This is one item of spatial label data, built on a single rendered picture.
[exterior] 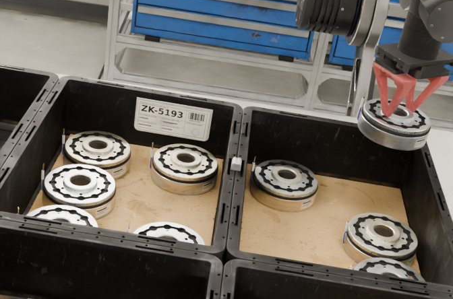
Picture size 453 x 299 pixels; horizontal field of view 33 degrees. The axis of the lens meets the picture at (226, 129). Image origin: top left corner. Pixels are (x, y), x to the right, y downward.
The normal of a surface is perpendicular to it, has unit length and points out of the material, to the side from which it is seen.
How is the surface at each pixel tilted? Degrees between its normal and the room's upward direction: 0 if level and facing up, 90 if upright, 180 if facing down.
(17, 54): 0
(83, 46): 0
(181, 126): 90
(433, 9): 89
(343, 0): 74
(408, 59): 1
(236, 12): 90
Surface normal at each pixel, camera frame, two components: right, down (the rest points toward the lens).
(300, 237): 0.14, -0.86
